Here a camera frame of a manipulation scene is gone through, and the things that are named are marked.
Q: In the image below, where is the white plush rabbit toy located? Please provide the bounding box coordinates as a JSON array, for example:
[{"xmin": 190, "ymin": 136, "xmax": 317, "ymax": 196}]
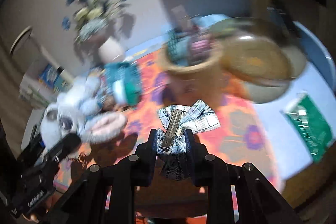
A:
[{"xmin": 41, "ymin": 76, "xmax": 127, "ymax": 150}]

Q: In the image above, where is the white tape roll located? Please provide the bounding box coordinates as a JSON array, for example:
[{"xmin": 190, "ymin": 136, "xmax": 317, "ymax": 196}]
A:
[{"xmin": 112, "ymin": 80, "xmax": 127, "ymax": 105}]

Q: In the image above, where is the white ribbed vase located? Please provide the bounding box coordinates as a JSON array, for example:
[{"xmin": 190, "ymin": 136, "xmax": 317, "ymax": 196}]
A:
[{"xmin": 98, "ymin": 36, "xmax": 125, "ymax": 64}]

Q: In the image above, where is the teal towel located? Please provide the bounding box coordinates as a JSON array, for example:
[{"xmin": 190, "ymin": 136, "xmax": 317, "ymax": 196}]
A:
[{"xmin": 103, "ymin": 61, "xmax": 142, "ymax": 107}]

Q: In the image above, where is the blue book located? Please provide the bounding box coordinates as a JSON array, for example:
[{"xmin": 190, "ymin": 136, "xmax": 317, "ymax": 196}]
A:
[{"xmin": 38, "ymin": 64, "xmax": 69, "ymax": 93}]

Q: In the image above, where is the blue plaid bow hairclip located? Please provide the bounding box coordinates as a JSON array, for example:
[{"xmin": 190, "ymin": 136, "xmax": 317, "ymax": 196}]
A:
[{"xmin": 157, "ymin": 100, "xmax": 221, "ymax": 181}]

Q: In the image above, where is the brown pen holder pot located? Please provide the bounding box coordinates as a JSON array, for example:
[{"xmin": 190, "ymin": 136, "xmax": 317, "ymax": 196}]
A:
[{"xmin": 157, "ymin": 30, "xmax": 224, "ymax": 109}]

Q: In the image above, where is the floral orange table mat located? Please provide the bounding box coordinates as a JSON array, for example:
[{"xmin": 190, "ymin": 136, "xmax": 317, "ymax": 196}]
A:
[{"xmin": 52, "ymin": 48, "xmax": 284, "ymax": 214}]

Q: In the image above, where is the amber ribbed glass bowl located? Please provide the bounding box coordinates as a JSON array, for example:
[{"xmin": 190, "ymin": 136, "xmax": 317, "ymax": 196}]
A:
[{"xmin": 209, "ymin": 17, "xmax": 307, "ymax": 103}]

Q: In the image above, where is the green foil packet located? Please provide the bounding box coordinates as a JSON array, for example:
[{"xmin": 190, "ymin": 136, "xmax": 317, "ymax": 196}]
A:
[{"xmin": 281, "ymin": 92, "xmax": 335, "ymax": 162}]

